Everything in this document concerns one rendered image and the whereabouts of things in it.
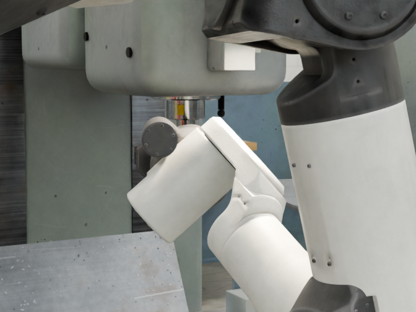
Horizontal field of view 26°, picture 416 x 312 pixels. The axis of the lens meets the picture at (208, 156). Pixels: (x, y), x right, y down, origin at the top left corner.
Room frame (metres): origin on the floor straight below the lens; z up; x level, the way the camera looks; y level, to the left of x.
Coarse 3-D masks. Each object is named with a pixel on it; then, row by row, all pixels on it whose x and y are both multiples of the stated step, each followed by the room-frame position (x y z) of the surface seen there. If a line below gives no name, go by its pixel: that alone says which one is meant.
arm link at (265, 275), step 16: (256, 224) 0.78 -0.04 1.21; (272, 224) 0.78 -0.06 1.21; (240, 240) 0.77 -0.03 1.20; (256, 240) 0.77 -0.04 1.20; (272, 240) 0.77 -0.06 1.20; (288, 240) 0.77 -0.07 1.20; (224, 256) 0.78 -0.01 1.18; (240, 256) 0.77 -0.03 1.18; (256, 256) 0.76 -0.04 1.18; (272, 256) 0.75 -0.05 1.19; (288, 256) 0.75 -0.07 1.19; (304, 256) 0.75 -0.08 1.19; (240, 272) 0.76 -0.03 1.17; (256, 272) 0.75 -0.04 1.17; (272, 272) 0.74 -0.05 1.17; (288, 272) 0.73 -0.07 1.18; (304, 272) 0.73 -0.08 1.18; (256, 288) 0.75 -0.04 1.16; (272, 288) 0.73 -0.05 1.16; (288, 288) 0.72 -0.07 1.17; (256, 304) 0.74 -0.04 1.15; (272, 304) 0.73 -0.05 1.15; (288, 304) 0.72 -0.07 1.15
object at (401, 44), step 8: (408, 32) 6.10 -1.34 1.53; (400, 40) 6.17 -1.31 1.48; (408, 40) 6.09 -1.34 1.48; (400, 48) 6.16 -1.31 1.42; (408, 48) 6.09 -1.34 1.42; (400, 56) 6.16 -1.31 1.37; (408, 56) 6.09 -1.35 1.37; (400, 64) 6.16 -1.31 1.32; (408, 64) 6.09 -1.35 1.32; (400, 72) 6.16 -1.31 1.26; (408, 72) 6.09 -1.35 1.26; (408, 80) 6.09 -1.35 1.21; (408, 88) 6.09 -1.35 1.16; (408, 96) 6.08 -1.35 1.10; (408, 104) 6.08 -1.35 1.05; (408, 112) 6.08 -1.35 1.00
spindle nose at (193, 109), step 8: (168, 104) 1.09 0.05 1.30; (176, 104) 1.08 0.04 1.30; (184, 104) 1.08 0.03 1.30; (192, 104) 1.08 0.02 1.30; (200, 104) 1.09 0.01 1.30; (168, 112) 1.09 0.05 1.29; (176, 112) 1.08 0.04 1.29; (184, 112) 1.08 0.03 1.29; (192, 112) 1.08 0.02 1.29; (200, 112) 1.09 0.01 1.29
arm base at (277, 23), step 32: (224, 0) 0.60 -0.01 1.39; (256, 0) 0.56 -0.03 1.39; (288, 0) 0.55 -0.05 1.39; (320, 0) 0.55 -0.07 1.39; (352, 0) 0.56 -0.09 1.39; (384, 0) 0.56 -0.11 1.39; (224, 32) 0.62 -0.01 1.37; (256, 32) 0.56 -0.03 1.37; (288, 32) 0.55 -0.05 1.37; (320, 32) 0.56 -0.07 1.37; (352, 32) 0.56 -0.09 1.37; (384, 32) 0.56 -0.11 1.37
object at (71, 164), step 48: (0, 48) 1.37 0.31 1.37; (0, 96) 1.36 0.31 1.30; (48, 96) 1.41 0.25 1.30; (96, 96) 1.44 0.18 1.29; (0, 144) 1.36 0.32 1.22; (48, 144) 1.40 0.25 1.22; (96, 144) 1.44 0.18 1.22; (0, 192) 1.36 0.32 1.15; (48, 192) 1.40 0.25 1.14; (96, 192) 1.44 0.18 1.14; (0, 240) 1.36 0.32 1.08; (48, 240) 1.40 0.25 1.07; (192, 240) 1.53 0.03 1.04; (192, 288) 1.53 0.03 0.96
